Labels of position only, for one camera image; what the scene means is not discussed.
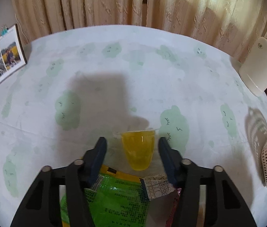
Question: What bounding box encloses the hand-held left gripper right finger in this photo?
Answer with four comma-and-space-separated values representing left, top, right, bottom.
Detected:
158, 137, 258, 227

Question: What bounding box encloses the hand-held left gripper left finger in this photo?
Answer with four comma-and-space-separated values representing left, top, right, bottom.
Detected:
10, 136, 107, 227

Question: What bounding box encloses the yellow jelly cup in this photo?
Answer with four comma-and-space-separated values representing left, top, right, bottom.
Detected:
120, 128, 161, 171

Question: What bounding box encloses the green yellow snack packet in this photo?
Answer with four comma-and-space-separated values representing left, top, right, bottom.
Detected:
60, 166, 150, 227

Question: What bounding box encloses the silver patterned candy wrapper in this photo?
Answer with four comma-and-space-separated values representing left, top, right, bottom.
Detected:
140, 173, 175, 198

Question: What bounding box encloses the white thermos jug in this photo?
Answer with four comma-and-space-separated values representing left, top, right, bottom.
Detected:
239, 26, 267, 97

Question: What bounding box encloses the photo collage board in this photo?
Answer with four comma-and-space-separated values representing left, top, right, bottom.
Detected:
0, 24, 27, 102

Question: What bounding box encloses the beige patterned curtain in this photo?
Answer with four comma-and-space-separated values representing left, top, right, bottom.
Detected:
10, 0, 267, 63

